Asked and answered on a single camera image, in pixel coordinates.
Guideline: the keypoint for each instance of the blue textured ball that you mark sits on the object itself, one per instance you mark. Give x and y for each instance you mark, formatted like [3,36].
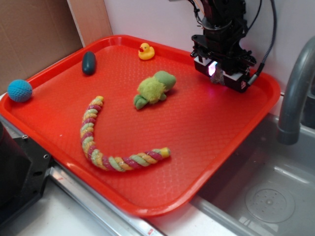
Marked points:
[19,91]

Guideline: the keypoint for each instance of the green plush turtle toy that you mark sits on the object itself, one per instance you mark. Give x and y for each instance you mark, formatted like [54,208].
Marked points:
[153,89]

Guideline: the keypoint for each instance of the grey sink faucet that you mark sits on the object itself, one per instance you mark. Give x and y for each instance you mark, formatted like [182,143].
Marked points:
[298,106]

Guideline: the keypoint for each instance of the dark oval stone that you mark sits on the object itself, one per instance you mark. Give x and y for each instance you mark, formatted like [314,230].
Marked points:
[89,63]

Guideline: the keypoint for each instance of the grey sink basin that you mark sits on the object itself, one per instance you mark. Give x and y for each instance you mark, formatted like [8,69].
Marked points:
[264,188]

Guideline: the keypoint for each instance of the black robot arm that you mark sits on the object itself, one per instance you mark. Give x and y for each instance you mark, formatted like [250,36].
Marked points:
[221,13]

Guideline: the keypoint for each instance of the yellow rubber duck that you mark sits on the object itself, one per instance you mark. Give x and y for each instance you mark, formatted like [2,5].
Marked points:
[146,51]

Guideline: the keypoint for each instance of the red plastic tray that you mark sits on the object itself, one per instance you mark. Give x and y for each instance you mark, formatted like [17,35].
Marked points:
[202,123]

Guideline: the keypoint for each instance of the brown cardboard panel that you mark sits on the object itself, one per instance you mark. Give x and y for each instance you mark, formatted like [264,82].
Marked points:
[35,34]

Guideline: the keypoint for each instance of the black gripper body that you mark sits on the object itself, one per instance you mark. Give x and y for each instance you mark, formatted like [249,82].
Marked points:
[223,46]

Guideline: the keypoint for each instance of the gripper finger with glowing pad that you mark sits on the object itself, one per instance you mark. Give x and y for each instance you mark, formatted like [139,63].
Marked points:
[205,66]
[237,81]

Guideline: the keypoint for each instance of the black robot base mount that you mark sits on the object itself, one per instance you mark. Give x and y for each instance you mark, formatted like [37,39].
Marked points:
[24,168]

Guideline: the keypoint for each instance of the multicolour twisted rope toy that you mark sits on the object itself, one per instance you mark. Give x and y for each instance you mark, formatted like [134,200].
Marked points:
[112,149]

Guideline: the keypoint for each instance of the brown rock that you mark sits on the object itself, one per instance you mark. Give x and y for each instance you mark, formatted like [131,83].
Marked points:
[217,77]

